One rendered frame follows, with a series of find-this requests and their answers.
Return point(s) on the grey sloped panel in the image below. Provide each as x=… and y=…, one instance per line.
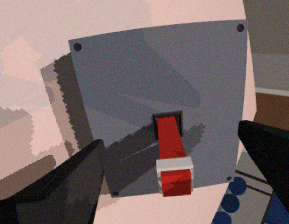
x=193, y=71

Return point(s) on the red peg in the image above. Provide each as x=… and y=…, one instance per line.
x=174, y=169

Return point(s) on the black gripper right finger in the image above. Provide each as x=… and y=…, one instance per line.
x=269, y=148

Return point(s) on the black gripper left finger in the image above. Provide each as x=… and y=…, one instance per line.
x=67, y=195

